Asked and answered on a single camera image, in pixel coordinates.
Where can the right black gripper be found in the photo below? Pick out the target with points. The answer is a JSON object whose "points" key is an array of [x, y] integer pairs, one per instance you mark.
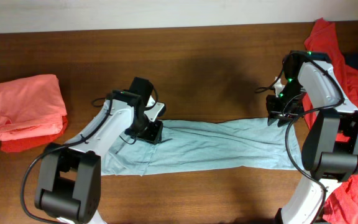
{"points": [[274, 112]]}

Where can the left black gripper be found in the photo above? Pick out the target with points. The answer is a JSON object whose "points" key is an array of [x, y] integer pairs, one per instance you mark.
{"points": [[154, 136]]}

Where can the light blue t-shirt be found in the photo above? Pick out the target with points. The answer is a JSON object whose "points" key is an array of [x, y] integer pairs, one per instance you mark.
{"points": [[195, 146]]}

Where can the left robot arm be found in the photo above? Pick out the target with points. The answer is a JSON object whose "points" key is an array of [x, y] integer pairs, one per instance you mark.
{"points": [[69, 183]]}

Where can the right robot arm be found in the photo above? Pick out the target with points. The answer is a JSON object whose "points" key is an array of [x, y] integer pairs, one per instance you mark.
{"points": [[307, 85]]}

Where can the folded salmon pink garment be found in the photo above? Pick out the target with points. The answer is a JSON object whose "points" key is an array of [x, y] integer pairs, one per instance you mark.
{"points": [[31, 107]]}

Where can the folded red garment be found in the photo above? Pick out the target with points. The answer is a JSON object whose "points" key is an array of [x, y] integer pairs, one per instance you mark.
{"points": [[21, 145]]}

